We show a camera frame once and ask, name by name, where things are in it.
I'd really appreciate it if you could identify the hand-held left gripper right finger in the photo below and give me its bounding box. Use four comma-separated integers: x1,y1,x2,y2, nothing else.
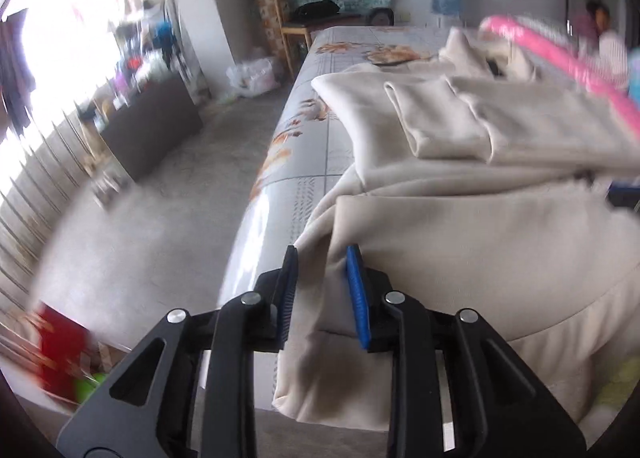
346,244,587,458

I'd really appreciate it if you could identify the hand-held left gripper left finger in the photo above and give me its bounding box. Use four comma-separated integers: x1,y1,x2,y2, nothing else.
56,245,300,458

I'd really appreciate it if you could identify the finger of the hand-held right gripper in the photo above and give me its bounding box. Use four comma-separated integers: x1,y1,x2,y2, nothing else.
606,177,640,213

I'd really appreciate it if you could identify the beige zip jacket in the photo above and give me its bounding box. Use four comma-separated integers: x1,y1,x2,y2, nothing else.
272,26,640,439

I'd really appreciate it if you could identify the floral plaid tablecloth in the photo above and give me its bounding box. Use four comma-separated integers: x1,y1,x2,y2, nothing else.
215,26,451,334

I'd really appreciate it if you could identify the pink floral fleece blanket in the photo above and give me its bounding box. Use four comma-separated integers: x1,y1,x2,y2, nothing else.
477,13,640,144

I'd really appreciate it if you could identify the green fluffy cloth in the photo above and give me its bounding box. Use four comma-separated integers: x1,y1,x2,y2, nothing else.
592,358,640,419

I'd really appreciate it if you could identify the green paper bag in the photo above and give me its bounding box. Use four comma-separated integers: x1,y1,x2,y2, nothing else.
75,370,108,404

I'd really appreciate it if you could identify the dark low cabinet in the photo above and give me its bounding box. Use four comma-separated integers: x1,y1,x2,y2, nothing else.
92,73,205,183

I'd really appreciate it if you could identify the white plastic bag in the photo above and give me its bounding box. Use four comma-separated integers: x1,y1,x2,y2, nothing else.
225,58,281,98

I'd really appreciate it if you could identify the red gift bag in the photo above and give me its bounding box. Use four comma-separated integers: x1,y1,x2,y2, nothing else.
35,305,93,399

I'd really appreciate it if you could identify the wooden chair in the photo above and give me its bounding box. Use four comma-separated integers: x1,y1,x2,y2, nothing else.
255,0,346,84

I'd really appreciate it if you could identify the metal window railing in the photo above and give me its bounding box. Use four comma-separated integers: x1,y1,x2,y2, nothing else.
0,103,101,319

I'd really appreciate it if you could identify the clutter of bottles and bags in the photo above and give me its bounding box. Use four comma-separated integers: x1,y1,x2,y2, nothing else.
77,0,183,124

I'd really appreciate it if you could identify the patterned carton stack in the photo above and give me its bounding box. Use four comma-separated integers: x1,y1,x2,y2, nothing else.
254,0,283,56

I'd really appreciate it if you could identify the grey fan heater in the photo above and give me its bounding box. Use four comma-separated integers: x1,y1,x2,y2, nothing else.
365,7,396,28

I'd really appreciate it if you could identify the black bag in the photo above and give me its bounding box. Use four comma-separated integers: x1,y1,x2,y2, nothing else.
290,0,343,24

